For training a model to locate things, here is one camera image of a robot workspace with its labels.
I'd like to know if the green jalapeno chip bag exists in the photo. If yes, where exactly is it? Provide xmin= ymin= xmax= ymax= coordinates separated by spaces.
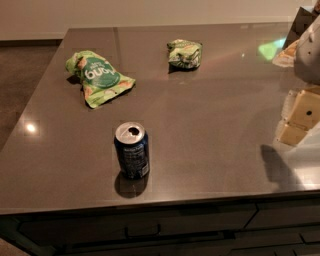
xmin=167 ymin=39 xmax=203 ymax=69

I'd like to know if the dark cabinet drawer front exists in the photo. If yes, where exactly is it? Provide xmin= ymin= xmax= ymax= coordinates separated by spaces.
xmin=19 ymin=204 xmax=256 ymax=246

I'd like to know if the blue pepsi can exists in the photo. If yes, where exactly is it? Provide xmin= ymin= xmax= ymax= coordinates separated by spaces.
xmin=114 ymin=122 xmax=150 ymax=179

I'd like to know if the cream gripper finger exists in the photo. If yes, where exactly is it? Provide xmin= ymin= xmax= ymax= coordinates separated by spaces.
xmin=275 ymin=120 xmax=307 ymax=146
xmin=281 ymin=87 xmax=320 ymax=130

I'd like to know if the large green snack bag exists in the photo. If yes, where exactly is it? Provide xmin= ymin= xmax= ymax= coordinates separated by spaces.
xmin=65 ymin=50 xmax=136 ymax=109

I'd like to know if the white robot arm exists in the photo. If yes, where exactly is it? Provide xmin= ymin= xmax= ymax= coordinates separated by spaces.
xmin=273 ymin=17 xmax=320 ymax=146

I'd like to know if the dark drawer handle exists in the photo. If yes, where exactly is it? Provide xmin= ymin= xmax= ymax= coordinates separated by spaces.
xmin=124 ymin=223 xmax=161 ymax=239

